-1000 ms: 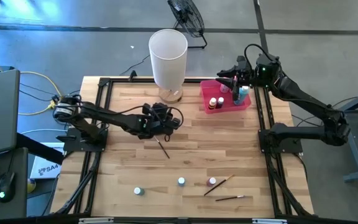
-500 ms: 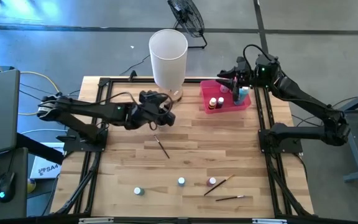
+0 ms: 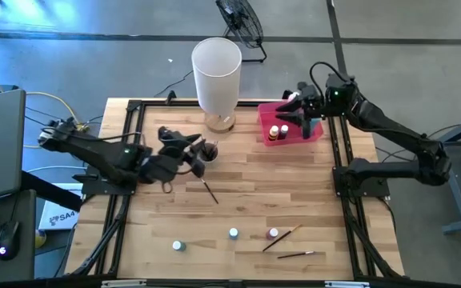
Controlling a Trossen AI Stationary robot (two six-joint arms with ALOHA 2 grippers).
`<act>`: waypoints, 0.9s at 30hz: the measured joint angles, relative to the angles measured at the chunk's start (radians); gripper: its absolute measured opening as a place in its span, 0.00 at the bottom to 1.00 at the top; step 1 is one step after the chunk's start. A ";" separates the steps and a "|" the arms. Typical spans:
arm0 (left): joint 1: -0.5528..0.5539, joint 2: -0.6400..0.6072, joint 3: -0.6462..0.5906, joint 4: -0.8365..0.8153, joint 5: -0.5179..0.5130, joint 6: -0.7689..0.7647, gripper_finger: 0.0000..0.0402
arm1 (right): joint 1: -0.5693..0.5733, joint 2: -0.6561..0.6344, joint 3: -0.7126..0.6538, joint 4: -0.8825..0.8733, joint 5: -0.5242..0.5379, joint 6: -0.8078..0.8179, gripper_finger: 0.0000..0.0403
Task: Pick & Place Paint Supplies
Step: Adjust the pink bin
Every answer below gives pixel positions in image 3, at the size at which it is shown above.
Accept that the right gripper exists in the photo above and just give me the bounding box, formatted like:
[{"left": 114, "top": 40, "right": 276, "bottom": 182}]
[{"left": 275, "top": 82, "right": 327, "bottom": 140}]

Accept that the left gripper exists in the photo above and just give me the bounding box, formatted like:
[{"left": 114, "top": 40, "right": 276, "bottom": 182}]
[{"left": 138, "top": 126, "right": 208, "bottom": 186}]

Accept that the pink plastic tray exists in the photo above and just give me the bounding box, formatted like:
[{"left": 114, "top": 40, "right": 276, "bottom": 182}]
[{"left": 257, "top": 101, "right": 325, "bottom": 147}]

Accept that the thin black paintbrush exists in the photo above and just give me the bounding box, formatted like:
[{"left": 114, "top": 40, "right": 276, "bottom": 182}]
[
  {"left": 276, "top": 250, "right": 316, "bottom": 260},
  {"left": 200, "top": 178, "right": 220, "bottom": 206}
]

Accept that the long black paintbrush tan tip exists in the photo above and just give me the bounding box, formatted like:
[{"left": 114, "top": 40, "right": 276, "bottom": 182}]
[{"left": 261, "top": 223, "right": 303, "bottom": 253}]

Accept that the beige paper cup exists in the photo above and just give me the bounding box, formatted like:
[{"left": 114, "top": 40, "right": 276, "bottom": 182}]
[{"left": 200, "top": 142, "right": 220, "bottom": 164}]

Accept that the white table lamp wooden base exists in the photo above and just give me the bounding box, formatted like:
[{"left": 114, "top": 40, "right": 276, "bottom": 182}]
[{"left": 190, "top": 36, "right": 243, "bottom": 134}]

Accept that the black floor fan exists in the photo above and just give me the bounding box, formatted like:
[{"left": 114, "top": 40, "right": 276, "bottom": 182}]
[{"left": 214, "top": 0, "right": 268, "bottom": 64}]

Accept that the white cardboard box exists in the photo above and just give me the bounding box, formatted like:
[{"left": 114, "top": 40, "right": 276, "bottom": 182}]
[{"left": 38, "top": 199, "right": 80, "bottom": 232}]

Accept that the grey side desk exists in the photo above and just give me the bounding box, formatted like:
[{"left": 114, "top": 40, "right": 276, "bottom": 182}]
[{"left": 0, "top": 187, "right": 38, "bottom": 283}]

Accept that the black computer mouse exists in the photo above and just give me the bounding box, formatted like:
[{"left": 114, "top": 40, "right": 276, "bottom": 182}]
[{"left": 0, "top": 218, "right": 21, "bottom": 262}]

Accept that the black aluminium table frame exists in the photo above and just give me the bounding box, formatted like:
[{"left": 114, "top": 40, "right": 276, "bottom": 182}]
[{"left": 64, "top": 90, "right": 407, "bottom": 288}]

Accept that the black floor cable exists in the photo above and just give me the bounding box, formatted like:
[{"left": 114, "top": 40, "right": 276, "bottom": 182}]
[{"left": 153, "top": 70, "right": 194, "bottom": 98}]

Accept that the yellow floor cable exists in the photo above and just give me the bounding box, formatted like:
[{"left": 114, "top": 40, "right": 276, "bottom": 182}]
[{"left": 0, "top": 66, "right": 90, "bottom": 150}]

